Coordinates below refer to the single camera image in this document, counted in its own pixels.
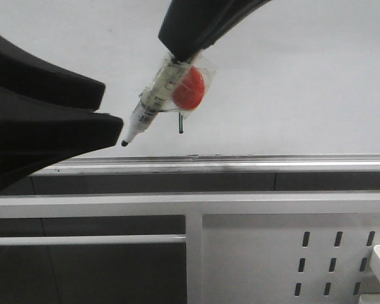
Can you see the white whiteboard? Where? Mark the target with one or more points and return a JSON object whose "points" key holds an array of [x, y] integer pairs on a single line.
{"points": [[294, 78]]}

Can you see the white perforated metal panel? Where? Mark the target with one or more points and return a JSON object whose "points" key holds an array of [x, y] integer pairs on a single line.
{"points": [[289, 258]]}

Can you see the white whiteboard marker pen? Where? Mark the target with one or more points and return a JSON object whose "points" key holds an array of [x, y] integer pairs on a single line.
{"points": [[156, 94]]}

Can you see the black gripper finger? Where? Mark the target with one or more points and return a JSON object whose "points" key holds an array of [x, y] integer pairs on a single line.
{"points": [[30, 76], [34, 135], [216, 18], [191, 26]]}

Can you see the white metal frame rack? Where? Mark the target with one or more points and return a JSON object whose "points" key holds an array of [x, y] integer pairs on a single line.
{"points": [[129, 248]]}

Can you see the red magnet taped to marker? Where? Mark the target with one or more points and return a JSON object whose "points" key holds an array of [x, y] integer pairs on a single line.
{"points": [[191, 90]]}

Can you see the aluminium whiteboard tray rail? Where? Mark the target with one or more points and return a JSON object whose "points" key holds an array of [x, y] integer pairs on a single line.
{"points": [[216, 164]]}

